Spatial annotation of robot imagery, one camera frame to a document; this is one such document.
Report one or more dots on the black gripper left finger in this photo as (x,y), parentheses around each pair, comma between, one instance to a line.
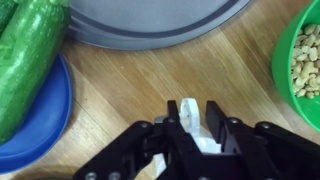
(135,148)

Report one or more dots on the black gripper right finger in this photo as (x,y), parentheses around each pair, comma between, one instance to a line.
(268,151)

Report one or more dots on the white mug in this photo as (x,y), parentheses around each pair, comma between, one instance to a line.
(190,121)

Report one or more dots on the blue plate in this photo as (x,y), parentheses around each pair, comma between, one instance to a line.
(45,123)

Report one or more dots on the peanuts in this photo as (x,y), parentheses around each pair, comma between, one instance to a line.
(305,64)

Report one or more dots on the grey round tray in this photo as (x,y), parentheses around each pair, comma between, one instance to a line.
(147,24)

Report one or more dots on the green zucchini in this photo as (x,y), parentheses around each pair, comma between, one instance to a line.
(7,8)
(29,44)

